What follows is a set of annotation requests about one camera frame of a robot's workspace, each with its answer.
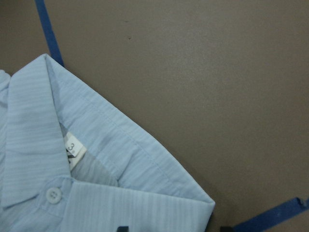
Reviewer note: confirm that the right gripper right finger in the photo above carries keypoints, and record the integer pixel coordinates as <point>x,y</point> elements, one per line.
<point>226,229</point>

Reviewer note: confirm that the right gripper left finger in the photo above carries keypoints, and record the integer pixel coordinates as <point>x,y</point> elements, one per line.
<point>122,229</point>

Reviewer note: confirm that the light blue button-up shirt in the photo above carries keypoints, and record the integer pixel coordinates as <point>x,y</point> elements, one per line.
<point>72,162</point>

